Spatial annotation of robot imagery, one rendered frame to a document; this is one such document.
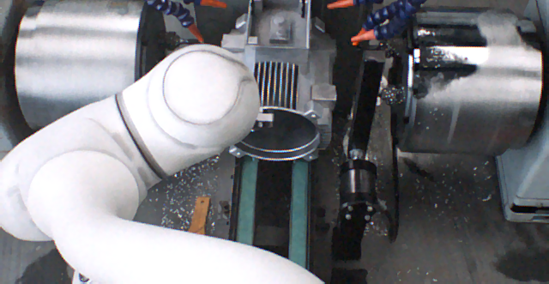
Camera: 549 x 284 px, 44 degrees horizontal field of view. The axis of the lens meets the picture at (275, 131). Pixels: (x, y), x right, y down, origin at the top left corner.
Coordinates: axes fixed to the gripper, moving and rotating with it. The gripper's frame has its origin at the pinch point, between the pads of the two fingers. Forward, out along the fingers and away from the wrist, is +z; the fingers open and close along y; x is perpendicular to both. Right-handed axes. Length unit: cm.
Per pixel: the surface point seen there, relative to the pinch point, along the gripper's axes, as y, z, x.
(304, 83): -10.4, 6.9, -7.5
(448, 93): -32.2, 1.0, -6.0
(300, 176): -10.5, 17.1, 7.5
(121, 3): 19.5, 4.8, -19.2
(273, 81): -5.4, 5.2, -7.3
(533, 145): -49, 12, 1
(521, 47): -43.2, 1.0, -13.5
